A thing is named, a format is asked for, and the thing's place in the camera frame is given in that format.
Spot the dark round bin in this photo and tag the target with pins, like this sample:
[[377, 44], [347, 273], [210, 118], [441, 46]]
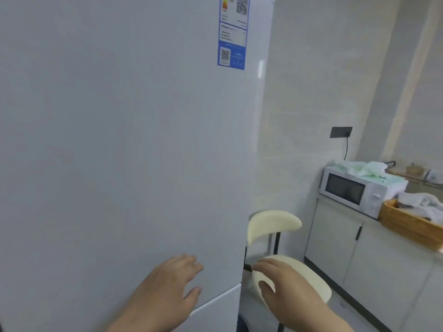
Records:
[[243, 325]]

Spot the white refrigerator body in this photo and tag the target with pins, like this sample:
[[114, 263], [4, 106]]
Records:
[[218, 314]]

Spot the cream chair black legs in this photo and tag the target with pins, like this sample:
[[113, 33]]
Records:
[[273, 222]]

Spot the blue energy label sticker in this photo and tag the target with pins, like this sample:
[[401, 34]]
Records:
[[233, 34]]

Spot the pale green plastic bag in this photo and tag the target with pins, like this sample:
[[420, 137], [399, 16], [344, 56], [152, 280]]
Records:
[[363, 169]]

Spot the dark wall socket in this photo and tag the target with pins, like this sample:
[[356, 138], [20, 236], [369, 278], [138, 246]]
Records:
[[341, 132]]

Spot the grey white cloth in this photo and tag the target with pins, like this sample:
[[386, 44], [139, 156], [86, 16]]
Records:
[[420, 205]]

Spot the person's left hand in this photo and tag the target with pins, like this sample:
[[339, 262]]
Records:
[[162, 297]]

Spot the orange woven basket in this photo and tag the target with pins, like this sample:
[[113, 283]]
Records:
[[405, 226]]

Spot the white microwave oven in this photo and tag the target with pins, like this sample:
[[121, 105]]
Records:
[[349, 190]]

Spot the person's right hand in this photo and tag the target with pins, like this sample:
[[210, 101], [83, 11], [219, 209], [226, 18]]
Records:
[[297, 304]]

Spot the white refrigerator door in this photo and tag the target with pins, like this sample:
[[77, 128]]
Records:
[[121, 134]]

